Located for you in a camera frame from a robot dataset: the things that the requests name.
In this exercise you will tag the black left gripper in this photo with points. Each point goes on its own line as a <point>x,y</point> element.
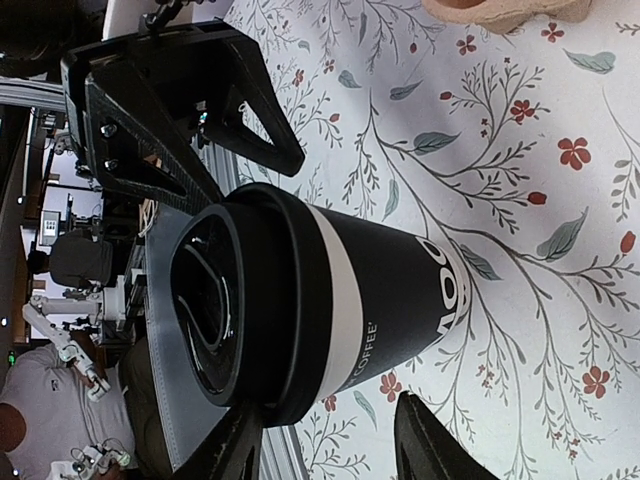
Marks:
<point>128,97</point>

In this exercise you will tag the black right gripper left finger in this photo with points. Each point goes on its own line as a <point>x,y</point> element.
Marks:
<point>231,450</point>

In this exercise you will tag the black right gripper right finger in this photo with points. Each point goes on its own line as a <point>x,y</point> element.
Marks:
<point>424,448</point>

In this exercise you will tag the black paper coffee cup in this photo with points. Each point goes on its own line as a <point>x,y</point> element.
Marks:
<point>394,294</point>

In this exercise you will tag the standing person dark shirt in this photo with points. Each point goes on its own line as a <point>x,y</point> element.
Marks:
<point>75,260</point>

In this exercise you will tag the seated person grey shirt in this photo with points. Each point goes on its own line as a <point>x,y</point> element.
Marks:
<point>58,414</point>

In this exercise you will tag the floral patterned table mat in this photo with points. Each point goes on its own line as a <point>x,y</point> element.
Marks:
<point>520,152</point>

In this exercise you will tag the brown pulp cup carrier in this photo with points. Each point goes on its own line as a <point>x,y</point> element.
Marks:
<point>503,16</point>

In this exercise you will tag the front aluminium rail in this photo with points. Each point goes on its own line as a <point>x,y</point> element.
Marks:
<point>187,416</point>

